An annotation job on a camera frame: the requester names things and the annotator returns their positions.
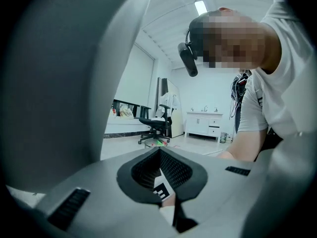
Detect black wire mesh waste bin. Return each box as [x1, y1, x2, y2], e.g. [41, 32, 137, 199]
[143, 138, 169, 150]

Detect black office chair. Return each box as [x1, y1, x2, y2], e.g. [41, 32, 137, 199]
[138, 103, 174, 145]

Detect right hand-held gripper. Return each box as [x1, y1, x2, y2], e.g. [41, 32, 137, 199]
[153, 169, 174, 202]

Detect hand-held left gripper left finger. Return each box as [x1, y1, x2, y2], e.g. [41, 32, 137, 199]
[3, 0, 156, 194]

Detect person's right forearm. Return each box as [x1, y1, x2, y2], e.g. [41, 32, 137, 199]
[217, 122, 270, 162]

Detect white hanging garment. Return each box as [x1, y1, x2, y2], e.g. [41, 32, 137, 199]
[159, 91, 181, 112]

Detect white roller blind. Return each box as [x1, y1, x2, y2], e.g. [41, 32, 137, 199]
[115, 43, 156, 107]

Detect person's head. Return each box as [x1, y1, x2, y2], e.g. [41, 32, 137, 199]
[187, 7, 283, 76]

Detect printed beige tote bag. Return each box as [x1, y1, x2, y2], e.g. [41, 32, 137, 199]
[119, 106, 135, 120]

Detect person's white t-shirt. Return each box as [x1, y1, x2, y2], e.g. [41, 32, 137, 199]
[237, 0, 317, 144]

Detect ceiling light panel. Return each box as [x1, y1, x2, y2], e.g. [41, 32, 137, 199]
[194, 0, 208, 16]

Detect hanging cable bundle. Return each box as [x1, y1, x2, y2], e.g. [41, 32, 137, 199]
[230, 69, 251, 134]

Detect black head-mounted camera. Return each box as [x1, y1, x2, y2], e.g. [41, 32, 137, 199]
[177, 28, 199, 78]

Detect beige leaning board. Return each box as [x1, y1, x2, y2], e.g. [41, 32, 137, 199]
[154, 76, 185, 139]

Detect white window bench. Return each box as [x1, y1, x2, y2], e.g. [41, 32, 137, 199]
[103, 117, 159, 139]

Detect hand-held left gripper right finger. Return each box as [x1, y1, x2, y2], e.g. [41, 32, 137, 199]
[34, 132, 317, 238]

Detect white drawer cabinet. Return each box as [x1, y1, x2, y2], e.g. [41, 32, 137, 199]
[185, 110, 224, 142]

